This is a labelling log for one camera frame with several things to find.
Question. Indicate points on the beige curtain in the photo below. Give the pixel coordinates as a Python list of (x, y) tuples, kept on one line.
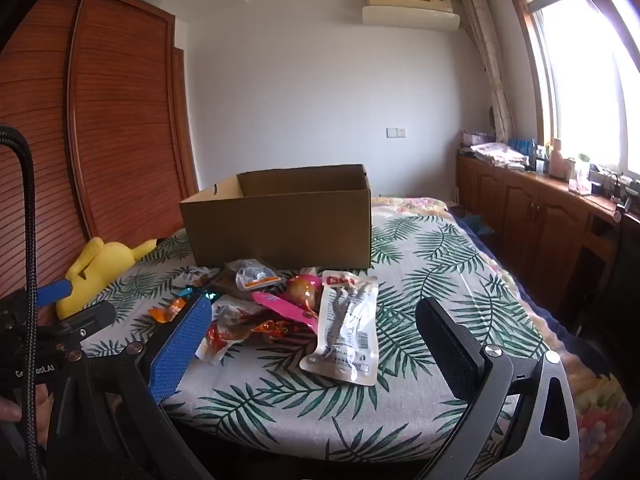
[(487, 60)]

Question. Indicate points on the pink beige bottle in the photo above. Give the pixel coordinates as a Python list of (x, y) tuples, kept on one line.
[(556, 157)]

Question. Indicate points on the pink snack packet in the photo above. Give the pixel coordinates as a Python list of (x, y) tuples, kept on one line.
[(280, 305)]

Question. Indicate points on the blue packet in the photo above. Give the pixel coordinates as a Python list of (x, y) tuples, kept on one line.
[(524, 147)]

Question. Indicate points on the pile of folded cloths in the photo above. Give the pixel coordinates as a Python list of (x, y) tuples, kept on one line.
[(497, 154)]

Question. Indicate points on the window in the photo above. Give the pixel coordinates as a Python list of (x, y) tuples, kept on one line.
[(585, 85)]

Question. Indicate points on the brown egg snack packet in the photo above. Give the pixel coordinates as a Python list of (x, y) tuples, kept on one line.
[(300, 290)]

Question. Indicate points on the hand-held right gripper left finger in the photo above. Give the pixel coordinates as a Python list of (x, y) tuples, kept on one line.
[(179, 347)]

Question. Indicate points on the white vacuum snack packet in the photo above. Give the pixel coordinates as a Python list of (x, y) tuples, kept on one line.
[(345, 330)]

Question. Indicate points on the purple box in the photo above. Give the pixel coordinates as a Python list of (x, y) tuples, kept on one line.
[(475, 138)]

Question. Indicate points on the teal cloth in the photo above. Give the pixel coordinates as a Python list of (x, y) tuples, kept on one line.
[(479, 225)]

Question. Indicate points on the brown cardboard box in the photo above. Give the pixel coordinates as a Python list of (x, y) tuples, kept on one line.
[(280, 230)]

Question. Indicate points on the wall air conditioner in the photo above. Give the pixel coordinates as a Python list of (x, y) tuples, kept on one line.
[(410, 7)]

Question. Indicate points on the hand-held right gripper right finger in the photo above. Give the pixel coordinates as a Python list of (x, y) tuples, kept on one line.
[(450, 355)]

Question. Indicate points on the yellow plush toy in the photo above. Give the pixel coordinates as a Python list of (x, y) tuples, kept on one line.
[(105, 260)]

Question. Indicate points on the floral blanket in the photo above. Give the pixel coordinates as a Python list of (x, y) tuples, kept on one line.
[(410, 206)]

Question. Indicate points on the white wall switch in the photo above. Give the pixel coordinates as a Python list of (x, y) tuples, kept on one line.
[(396, 133)]

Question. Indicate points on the wooden slatted wardrobe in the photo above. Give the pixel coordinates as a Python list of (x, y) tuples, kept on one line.
[(125, 110)]

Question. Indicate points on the leaf print bedsheet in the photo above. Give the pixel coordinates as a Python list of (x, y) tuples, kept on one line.
[(425, 260)]

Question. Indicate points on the small white orange snack packet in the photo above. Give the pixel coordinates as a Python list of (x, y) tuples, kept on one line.
[(255, 275)]

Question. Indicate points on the person's left hand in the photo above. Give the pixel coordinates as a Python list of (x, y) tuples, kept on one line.
[(9, 410)]

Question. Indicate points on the wooden side cabinet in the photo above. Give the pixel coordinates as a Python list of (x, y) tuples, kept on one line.
[(525, 210)]

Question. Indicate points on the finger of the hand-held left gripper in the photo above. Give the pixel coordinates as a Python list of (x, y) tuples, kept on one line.
[(52, 292), (92, 316)]

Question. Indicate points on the teal foil wrapper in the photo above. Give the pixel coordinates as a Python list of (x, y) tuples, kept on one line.
[(186, 290)]

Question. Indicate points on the dark brown snack packet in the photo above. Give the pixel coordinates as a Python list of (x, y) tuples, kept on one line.
[(227, 282)]

